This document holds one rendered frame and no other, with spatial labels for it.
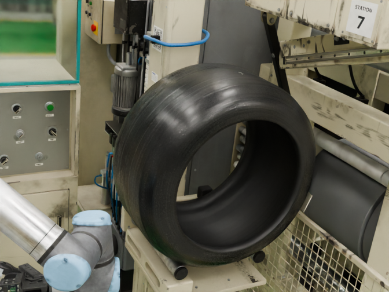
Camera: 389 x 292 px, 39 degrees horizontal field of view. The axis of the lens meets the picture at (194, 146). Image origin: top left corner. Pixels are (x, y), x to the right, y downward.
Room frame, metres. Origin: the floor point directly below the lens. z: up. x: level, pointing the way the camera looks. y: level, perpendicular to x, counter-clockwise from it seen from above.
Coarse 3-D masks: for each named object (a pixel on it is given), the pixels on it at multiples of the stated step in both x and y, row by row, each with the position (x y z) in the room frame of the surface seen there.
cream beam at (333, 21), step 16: (256, 0) 1.77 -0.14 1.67; (272, 0) 1.69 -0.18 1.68; (288, 0) 1.63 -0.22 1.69; (304, 0) 1.56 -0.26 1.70; (320, 0) 1.50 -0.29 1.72; (336, 0) 1.45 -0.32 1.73; (368, 0) 1.35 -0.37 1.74; (384, 0) 1.31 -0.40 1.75; (288, 16) 1.61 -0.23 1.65; (304, 16) 1.55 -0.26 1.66; (320, 16) 1.49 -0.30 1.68; (336, 16) 1.44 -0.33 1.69; (384, 16) 1.31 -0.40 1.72; (336, 32) 1.43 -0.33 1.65; (352, 32) 1.38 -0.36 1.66; (384, 32) 1.31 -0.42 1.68; (384, 48) 1.32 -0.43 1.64
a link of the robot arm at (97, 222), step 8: (80, 216) 1.13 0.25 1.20; (88, 216) 1.13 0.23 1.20; (96, 216) 1.13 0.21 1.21; (104, 216) 1.13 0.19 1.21; (80, 224) 1.10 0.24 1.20; (88, 224) 1.09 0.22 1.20; (96, 224) 1.10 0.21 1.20; (104, 224) 1.11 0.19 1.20; (72, 232) 1.08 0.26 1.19; (96, 232) 1.08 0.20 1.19; (104, 232) 1.11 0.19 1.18; (104, 240) 1.09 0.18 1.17; (112, 240) 1.14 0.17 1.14; (104, 248) 1.08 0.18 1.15; (112, 248) 1.13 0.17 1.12; (104, 256) 1.10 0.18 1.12; (112, 256) 1.12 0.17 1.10; (96, 264) 1.09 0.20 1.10; (104, 264) 1.10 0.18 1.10
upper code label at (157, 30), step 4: (156, 28) 1.78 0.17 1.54; (160, 28) 1.76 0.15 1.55; (156, 32) 1.78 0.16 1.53; (160, 32) 1.75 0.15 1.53; (160, 36) 1.75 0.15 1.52; (160, 40) 1.75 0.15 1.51; (152, 44) 1.80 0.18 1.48; (156, 44) 1.78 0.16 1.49; (156, 48) 1.77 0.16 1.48; (160, 48) 1.75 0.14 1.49; (160, 52) 1.74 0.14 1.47
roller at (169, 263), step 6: (156, 252) 1.48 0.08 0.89; (162, 258) 1.44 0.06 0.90; (168, 258) 1.42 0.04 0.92; (168, 264) 1.40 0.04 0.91; (174, 264) 1.39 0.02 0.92; (180, 264) 1.38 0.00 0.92; (174, 270) 1.37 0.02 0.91; (180, 270) 1.36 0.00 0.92; (186, 270) 1.37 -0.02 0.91; (174, 276) 1.36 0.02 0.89; (180, 276) 1.36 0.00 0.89
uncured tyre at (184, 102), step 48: (144, 96) 1.50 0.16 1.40; (192, 96) 1.39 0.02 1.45; (240, 96) 1.40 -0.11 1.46; (288, 96) 1.50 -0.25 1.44; (144, 144) 1.34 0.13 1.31; (192, 144) 1.31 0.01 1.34; (288, 144) 1.68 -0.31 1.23; (144, 192) 1.29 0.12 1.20; (240, 192) 1.73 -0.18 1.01; (288, 192) 1.62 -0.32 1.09; (192, 240) 1.35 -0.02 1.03; (240, 240) 1.54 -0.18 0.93
